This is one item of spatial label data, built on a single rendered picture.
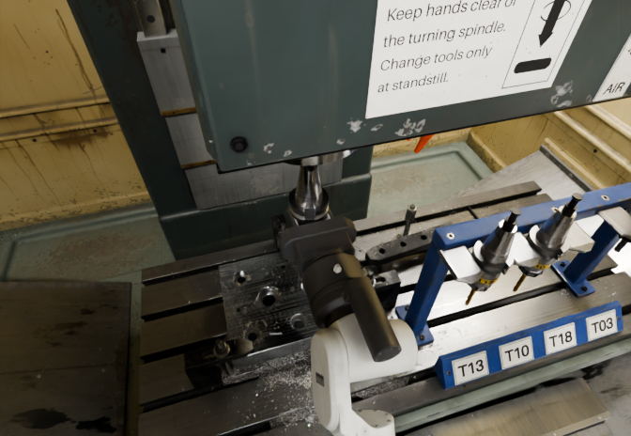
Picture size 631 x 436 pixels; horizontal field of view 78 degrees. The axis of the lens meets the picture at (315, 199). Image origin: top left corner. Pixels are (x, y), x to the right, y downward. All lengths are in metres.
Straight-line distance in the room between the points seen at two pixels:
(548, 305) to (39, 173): 1.62
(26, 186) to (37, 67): 0.47
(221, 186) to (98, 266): 0.64
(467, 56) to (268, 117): 0.14
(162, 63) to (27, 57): 0.57
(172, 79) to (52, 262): 0.98
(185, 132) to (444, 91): 0.80
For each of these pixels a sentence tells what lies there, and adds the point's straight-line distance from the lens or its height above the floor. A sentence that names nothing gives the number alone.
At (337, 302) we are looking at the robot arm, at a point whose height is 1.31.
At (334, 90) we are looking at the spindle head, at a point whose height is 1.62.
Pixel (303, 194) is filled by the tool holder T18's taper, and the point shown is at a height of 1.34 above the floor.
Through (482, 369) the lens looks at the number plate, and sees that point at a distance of 0.94.
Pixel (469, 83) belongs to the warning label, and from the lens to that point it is 0.31.
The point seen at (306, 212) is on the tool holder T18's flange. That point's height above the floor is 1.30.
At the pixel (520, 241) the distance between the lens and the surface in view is 0.77.
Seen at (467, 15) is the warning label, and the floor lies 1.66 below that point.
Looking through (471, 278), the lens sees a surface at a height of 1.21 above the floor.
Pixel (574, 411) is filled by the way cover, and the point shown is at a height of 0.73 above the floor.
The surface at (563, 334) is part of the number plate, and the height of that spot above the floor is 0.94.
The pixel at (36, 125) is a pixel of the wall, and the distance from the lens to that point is 1.54.
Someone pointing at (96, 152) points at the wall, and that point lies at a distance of 1.58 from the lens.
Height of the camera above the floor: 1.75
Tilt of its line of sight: 45 degrees down
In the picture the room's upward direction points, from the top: straight up
